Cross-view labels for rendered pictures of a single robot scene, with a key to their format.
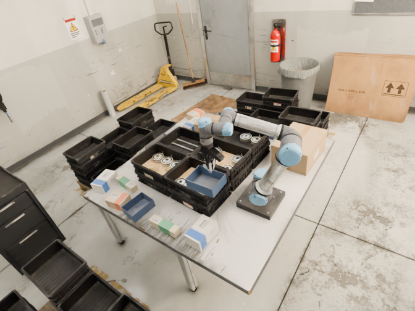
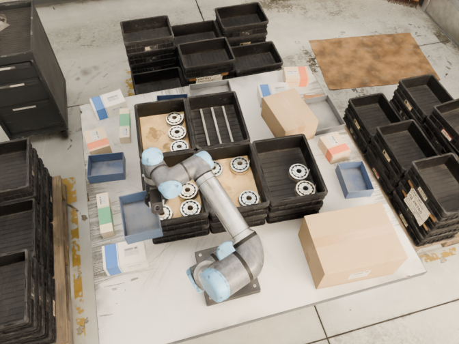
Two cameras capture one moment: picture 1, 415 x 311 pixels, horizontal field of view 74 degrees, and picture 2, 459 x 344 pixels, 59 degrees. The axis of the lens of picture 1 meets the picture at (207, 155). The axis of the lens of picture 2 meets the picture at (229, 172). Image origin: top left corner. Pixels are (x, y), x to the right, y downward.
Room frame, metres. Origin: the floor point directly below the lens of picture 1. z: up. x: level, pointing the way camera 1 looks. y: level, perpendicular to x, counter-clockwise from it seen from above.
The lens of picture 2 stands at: (0.77, -0.72, 2.61)
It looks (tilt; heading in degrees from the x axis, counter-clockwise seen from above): 55 degrees down; 33
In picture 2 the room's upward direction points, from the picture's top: 1 degrees clockwise
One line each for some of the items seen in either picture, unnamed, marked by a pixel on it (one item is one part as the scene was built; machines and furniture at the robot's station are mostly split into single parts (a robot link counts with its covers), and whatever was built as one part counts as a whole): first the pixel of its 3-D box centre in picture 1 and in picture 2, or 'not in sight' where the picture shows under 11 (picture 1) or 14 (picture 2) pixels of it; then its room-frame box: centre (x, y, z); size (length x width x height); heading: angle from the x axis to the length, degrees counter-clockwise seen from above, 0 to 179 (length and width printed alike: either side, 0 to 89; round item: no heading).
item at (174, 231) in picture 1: (164, 226); (105, 214); (1.29, 0.38, 0.73); 0.24 x 0.06 x 0.06; 50
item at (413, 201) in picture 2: not in sight; (416, 205); (2.53, -1.02, 0.41); 0.31 x 0.02 x 0.16; 49
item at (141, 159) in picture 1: (160, 163); (164, 133); (1.83, 0.39, 0.87); 0.40 x 0.30 x 0.11; 46
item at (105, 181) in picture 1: (105, 181); (108, 104); (1.89, 0.91, 0.75); 0.20 x 0.12 x 0.09; 150
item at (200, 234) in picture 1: (201, 232); (125, 256); (1.17, 0.12, 0.75); 0.20 x 0.12 x 0.09; 138
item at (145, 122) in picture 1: (139, 128); (240, 37); (3.38, 0.86, 0.37); 0.40 x 0.30 x 0.45; 139
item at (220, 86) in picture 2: (161, 144); (211, 95); (2.35, 0.43, 0.73); 0.27 x 0.20 x 0.05; 136
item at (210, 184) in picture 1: (205, 181); (140, 216); (1.27, 0.04, 1.10); 0.20 x 0.15 x 0.07; 49
